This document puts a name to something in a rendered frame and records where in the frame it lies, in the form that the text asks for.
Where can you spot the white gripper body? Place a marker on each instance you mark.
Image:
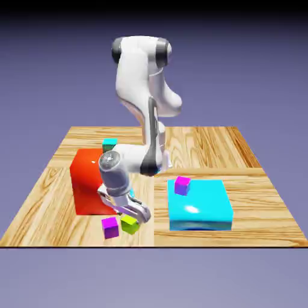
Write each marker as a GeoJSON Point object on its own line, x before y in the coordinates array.
{"type": "Point", "coordinates": [134, 210]}

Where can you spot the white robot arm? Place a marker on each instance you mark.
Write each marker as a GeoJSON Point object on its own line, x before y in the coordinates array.
{"type": "Point", "coordinates": [134, 79]}

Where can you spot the small green cube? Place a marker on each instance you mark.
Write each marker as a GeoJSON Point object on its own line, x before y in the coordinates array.
{"type": "Point", "coordinates": [129, 225]}

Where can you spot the small magenta cube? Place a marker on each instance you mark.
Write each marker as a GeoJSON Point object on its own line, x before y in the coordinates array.
{"type": "Point", "coordinates": [182, 186]}
{"type": "Point", "coordinates": [110, 228]}

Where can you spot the small cyan cube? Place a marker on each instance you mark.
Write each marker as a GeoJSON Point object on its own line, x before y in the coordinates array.
{"type": "Point", "coordinates": [108, 143]}

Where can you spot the large red box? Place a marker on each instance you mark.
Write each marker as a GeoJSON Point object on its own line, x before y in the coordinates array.
{"type": "Point", "coordinates": [84, 182]}

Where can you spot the large cyan box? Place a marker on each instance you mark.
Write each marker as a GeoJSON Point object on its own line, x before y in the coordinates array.
{"type": "Point", "coordinates": [204, 199]}

